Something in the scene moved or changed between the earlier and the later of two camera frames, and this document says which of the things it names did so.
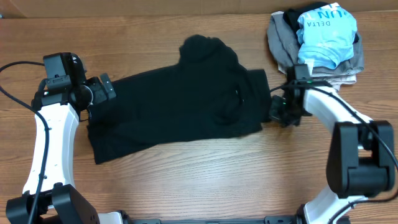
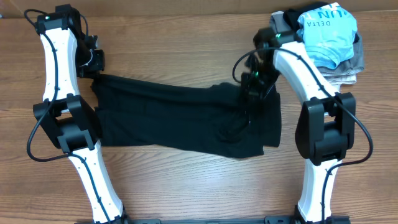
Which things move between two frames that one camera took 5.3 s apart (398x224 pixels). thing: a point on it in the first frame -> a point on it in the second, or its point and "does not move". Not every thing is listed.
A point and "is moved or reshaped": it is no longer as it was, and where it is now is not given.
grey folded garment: (284, 45) does not move
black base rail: (270, 219) does not move
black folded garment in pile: (290, 16) does not move
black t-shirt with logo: (209, 94) is moved or reshaped
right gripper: (275, 114) -> (253, 93)
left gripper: (101, 94) -> (99, 65)
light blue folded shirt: (326, 36) does not move
